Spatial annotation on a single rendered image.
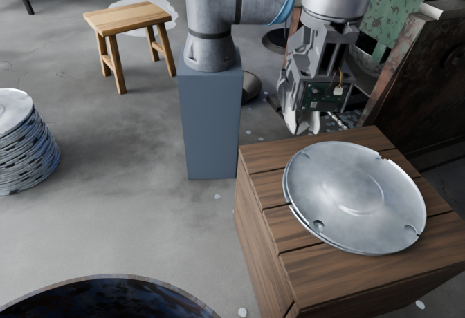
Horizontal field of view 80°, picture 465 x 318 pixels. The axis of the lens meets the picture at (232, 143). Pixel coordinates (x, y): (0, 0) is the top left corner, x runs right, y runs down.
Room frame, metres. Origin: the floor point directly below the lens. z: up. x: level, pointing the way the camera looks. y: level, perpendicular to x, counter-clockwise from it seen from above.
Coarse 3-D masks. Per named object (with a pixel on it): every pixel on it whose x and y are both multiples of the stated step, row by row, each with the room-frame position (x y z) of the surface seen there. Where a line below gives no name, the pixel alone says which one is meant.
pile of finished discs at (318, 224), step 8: (376, 160) 0.47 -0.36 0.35; (288, 200) 0.34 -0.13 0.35; (296, 216) 0.30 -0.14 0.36; (304, 224) 0.28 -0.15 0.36; (320, 224) 0.29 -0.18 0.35; (312, 232) 0.27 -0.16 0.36; (408, 232) 0.28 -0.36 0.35; (416, 232) 0.28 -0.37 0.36; (328, 240) 0.26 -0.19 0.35; (344, 248) 0.24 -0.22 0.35
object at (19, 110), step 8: (0, 88) 0.81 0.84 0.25; (8, 88) 0.81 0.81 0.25; (0, 96) 0.77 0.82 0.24; (8, 96) 0.78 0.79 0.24; (16, 96) 0.78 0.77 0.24; (0, 104) 0.72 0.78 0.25; (8, 104) 0.73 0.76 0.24; (16, 104) 0.73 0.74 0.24; (24, 104) 0.74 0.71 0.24; (32, 104) 0.73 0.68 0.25; (0, 112) 0.68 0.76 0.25; (8, 112) 0.69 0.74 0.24; (16, 112) 0.69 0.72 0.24; (24, 112) 0.70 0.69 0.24; (0, 120) 0.65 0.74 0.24; (8, 120) 0.65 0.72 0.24; (16, 120) 0.65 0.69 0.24; (0, 128) 0.62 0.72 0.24; (8, 128) 0.62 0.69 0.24
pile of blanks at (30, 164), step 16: (32, 112) 0.73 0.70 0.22; (16, 128) 0.63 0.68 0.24; (32, 128) 0.68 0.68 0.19; (0, 144) 0.57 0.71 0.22; (16, 144) 0.60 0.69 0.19; (32, 144) 0.64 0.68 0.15; (48, 144) 0.70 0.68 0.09; (0, 160) 0.55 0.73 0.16; (16, 160) 0.58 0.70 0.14; (32, 160) 0.62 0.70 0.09; (48, 160) 0.65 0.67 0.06; (0, 176) 0.55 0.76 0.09; (16, 176) 0.56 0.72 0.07; (32, 176) 0.59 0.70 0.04; (0, 192) 0.53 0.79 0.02; (16, 192) 0.54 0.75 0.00
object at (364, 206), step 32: (320, 160) 0.45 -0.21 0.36; (352, 160) 0.46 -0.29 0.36; (384, 160) 0.47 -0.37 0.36; (288, 192) 0.35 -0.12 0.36; (320, 192) 0.36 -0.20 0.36; (352, 192) 0.36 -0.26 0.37; (384, 192) 0.37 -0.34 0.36; (416, 192) 0.38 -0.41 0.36; (352, 224) 0.29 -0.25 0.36; (384, 224) 0.29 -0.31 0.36; (416, 224) 0.30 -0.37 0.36
